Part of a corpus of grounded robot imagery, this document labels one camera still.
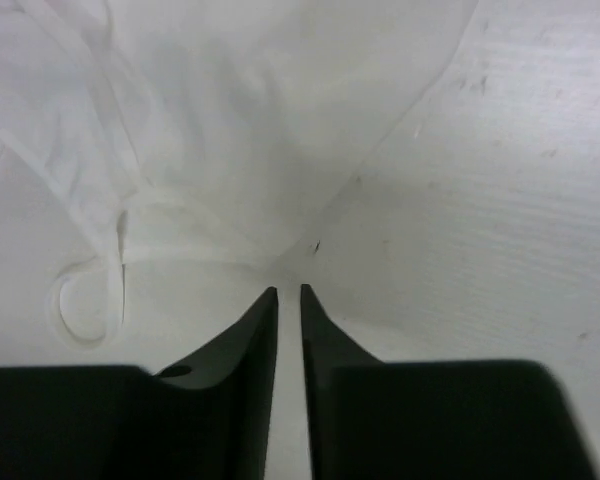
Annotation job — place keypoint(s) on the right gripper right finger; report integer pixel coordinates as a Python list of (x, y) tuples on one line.
[(453, 419)]

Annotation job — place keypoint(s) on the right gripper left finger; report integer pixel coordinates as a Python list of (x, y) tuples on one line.
[(206, 416)]

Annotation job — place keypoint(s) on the white tank top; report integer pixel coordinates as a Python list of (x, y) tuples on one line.
[(214, 131)]

